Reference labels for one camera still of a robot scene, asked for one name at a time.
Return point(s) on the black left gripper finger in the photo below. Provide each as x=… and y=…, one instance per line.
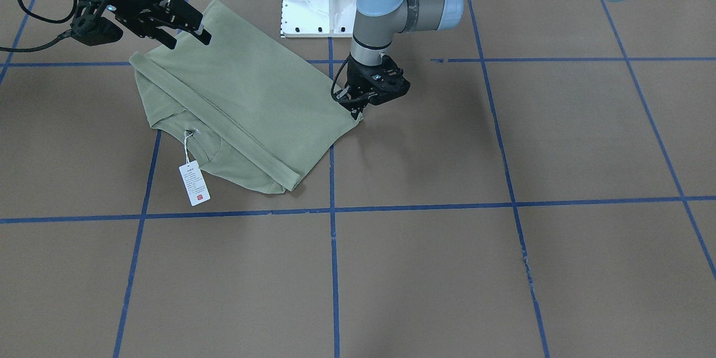
x=356, y=114

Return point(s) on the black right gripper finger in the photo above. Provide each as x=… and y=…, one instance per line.
x=165, y=38
x=203, y=35

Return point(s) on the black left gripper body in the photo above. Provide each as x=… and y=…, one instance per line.
x=356, y=74

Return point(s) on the olive green long-sleeve shirt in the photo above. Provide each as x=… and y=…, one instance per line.
x=252, y=112

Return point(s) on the white paper hang tag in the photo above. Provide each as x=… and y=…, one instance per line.
x=192, y=176

